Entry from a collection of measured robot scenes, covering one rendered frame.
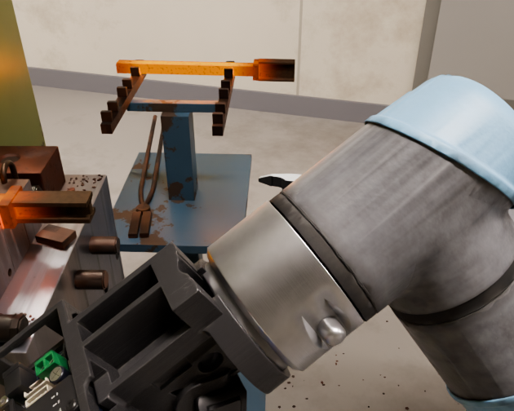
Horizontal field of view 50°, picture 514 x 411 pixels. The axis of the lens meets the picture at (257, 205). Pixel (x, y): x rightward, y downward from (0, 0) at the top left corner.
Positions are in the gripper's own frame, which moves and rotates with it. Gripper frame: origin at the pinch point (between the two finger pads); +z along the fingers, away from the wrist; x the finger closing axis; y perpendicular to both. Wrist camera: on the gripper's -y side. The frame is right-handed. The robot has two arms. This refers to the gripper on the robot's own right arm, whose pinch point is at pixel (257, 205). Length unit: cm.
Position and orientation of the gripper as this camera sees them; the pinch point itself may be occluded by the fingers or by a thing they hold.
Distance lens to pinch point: 68.3
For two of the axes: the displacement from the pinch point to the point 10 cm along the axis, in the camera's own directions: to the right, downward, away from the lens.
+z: -10.0, 0.0, 0.0
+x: 0.0, -5.5, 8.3
